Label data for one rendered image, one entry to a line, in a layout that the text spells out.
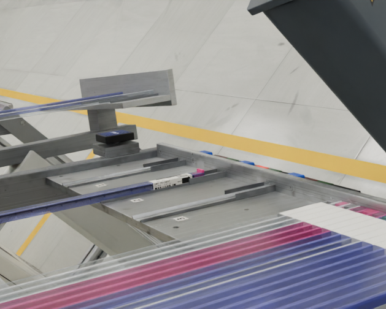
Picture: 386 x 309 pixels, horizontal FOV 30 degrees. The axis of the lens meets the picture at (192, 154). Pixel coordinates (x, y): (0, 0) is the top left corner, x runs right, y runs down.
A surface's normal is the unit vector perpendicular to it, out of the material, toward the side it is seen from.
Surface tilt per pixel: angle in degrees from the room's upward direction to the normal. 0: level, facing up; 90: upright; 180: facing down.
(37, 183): 90
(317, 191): 46
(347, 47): 90
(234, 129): 0
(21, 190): 90
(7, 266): 90
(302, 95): 0
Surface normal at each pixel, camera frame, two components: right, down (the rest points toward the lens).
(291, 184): -0.85, 0.16
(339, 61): -0.33, 0.80
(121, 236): 0.58, 0.04
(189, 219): -0.07, -0.98
